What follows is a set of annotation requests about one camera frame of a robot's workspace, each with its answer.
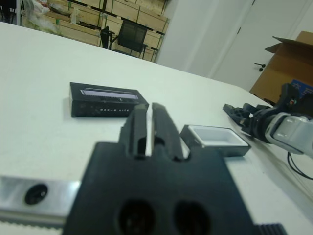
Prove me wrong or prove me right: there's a black waste bin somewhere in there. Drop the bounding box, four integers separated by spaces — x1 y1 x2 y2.
99 26 111 49

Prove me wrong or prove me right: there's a black office chair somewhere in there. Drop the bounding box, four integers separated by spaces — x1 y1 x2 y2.
111 19 157 59

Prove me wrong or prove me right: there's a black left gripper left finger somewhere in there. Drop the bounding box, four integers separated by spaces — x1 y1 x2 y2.
119 104 150 157

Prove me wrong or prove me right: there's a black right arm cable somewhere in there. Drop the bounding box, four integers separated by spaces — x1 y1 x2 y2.
286 151 313 180

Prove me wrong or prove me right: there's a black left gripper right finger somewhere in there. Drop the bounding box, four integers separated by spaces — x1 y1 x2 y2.
151 102 183 162

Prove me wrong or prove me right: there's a crumpled shiny plastic bag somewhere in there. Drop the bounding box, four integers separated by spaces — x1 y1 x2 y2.
23 0 61 34

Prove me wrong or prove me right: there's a blue box white lettering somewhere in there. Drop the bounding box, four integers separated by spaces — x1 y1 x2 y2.
292 78 313 98

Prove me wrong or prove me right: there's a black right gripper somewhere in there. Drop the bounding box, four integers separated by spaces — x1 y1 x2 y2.
223 102 280 142

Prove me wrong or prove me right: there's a black box lid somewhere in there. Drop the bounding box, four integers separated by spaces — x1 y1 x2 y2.
69 82 149 118

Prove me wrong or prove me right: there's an open brown cardboard box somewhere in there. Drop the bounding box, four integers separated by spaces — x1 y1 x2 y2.
249 30 313 105

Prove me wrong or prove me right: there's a black box base white insert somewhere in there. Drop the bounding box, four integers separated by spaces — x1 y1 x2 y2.
180 124 252 157

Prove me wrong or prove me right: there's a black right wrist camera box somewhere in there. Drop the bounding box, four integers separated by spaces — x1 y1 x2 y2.
278 82 303 110

